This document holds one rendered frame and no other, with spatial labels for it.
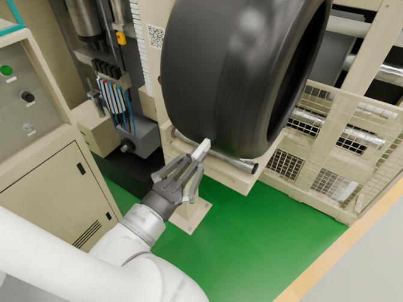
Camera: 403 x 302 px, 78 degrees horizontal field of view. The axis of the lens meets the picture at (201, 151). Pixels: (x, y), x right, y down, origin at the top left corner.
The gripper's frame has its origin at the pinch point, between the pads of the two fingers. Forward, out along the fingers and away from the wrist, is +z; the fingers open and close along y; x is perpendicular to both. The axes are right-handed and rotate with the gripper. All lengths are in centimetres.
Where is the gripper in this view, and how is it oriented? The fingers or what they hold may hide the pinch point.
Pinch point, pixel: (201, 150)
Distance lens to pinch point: 65.7
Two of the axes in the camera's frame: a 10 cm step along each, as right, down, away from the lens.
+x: 0.7, 5.8, 8.1
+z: 5.5, -7.0, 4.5
